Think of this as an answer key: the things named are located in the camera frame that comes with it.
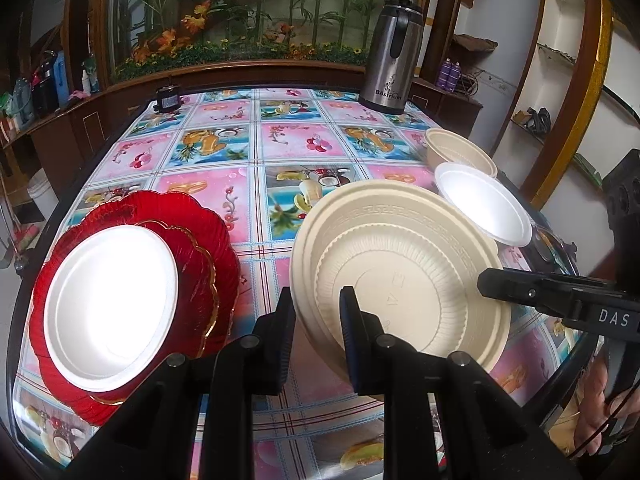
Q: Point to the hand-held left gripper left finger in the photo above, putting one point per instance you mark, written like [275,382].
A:
[286,345]

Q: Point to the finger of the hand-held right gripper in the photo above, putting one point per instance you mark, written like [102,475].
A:
[520,290]

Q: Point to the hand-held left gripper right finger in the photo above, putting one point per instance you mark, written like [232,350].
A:
[350,340]

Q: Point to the large cream bowl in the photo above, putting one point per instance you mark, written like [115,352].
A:
[299,285]

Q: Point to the medium cream bowl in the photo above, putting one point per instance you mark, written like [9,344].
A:
[410,285]

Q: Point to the white foam bowl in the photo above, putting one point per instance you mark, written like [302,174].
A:
[480,205]

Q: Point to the red gold-rimmed plate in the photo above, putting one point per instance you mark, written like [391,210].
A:
[192,270]

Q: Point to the small cream bowl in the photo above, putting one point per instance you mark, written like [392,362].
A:
[450,142]

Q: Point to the white foam plate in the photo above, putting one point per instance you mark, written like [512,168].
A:
[110,305]

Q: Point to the large red glass plate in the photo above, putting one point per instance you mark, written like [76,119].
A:
[125,205]

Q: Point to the person's right hand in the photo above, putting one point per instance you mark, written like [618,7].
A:
[592,410]

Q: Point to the black-framed glasses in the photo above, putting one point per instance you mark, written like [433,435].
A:
[545,255]

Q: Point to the small wooden cabinet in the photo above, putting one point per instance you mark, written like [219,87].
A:
[445,105]

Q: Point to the brown flat object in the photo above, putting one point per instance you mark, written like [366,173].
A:
[475,42]

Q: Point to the stainless steel thermos jug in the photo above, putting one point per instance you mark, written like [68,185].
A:
[387,75]

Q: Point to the small black jar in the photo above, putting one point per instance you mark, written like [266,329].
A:
[170,100]

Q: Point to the red and green broom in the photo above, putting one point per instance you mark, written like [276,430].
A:
[26,237]

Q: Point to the white bucket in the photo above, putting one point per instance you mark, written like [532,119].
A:
[44,195]

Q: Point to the wooden counter cabinet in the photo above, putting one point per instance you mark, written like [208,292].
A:
[100,115]

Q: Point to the pink cloth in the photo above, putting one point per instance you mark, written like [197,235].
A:
[81,96]

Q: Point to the artificial flower display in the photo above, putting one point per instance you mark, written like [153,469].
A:
[250,20]

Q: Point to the small white bottle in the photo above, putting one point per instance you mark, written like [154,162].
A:
[87,82]

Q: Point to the blue thermos flask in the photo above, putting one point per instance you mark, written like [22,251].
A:
[61,77]

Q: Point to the black thermos flask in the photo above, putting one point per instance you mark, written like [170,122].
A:
[45,87]

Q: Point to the large clear water bottle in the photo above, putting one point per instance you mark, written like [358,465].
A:
[22,100]

